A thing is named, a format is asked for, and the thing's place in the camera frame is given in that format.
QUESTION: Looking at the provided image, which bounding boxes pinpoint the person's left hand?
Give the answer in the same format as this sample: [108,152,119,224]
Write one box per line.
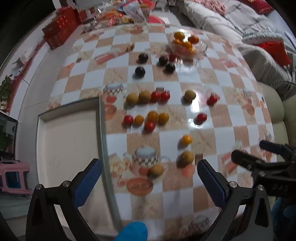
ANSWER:
[115,222,148,241]

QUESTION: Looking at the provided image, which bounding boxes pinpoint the pink plastic stool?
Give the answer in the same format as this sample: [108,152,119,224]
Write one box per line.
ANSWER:
[0,161,32,197]

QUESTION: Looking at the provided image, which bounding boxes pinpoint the grey white blanket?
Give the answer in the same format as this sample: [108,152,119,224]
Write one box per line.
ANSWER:
[185,0,296,100]

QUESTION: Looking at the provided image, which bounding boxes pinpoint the white tray with grey rim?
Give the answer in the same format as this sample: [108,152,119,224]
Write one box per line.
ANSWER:
[36,96,123,233]

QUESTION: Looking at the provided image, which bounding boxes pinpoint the pink blanket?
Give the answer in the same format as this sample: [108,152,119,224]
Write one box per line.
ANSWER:
[193,0,226,14]

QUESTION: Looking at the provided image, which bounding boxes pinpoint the orange snack packets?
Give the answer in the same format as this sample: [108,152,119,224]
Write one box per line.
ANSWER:
[94,10,134,27]

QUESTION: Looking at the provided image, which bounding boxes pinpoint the cream sofa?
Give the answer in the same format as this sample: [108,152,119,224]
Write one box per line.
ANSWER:
[258,81,294,149]

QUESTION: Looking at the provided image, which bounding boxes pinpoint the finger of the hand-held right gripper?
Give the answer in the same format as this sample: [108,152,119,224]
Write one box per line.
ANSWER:
[231,150,263,174]
[259,140,296,163]

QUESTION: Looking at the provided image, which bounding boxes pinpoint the red cushion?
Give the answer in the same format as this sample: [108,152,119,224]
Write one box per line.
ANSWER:
[243,0,274,15]
[257,41,292,66]

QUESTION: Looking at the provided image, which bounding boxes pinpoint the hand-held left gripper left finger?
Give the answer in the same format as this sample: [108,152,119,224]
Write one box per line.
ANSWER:
[26,158,104,241]

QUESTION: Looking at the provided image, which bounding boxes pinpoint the person's right hand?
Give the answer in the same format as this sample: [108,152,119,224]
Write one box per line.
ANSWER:
[271,198,296,241]

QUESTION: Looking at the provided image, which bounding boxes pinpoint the brown longan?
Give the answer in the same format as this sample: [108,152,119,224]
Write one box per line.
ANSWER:
[126,93,139,106]
[150,164,164,178]
[183,90,197,102]
[181,151,195,164]
[138,91,152,104]

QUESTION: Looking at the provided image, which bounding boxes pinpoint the stack of red gift boxes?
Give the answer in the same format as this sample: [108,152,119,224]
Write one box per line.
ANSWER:
[42,6,88,50]

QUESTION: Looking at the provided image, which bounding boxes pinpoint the dark cabinet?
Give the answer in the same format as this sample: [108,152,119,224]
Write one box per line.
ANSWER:
[0,111,18,160]

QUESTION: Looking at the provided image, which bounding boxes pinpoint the clear glass bowl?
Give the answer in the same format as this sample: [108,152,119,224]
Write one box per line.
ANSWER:
[168,31,208,60]

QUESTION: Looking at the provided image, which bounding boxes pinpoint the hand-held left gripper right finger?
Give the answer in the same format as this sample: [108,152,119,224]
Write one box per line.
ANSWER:
[196,159,275,241]

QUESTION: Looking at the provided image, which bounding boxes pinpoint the red plate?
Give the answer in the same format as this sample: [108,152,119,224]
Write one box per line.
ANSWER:
[147,16,166,24]

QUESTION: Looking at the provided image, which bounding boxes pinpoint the checked printed tablecloth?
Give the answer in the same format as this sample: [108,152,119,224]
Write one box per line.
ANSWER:
[46,15,278,241]

